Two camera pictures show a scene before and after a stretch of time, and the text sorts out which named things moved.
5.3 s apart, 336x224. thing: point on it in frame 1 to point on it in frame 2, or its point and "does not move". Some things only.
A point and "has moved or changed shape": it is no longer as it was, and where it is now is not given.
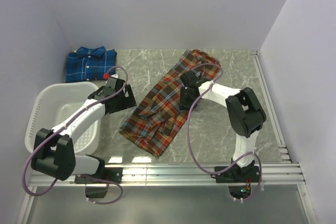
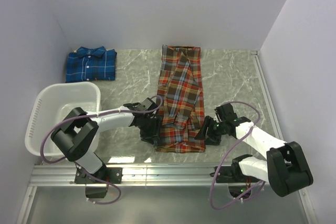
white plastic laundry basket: (49, 105) does not move
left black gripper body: (124, 102) to (149, 129)
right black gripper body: (186, 99) to (216, 129)
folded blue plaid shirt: (87, 64) does not move
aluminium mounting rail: (279, 173) does not move
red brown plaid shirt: (157, 116) has moved or changed shape
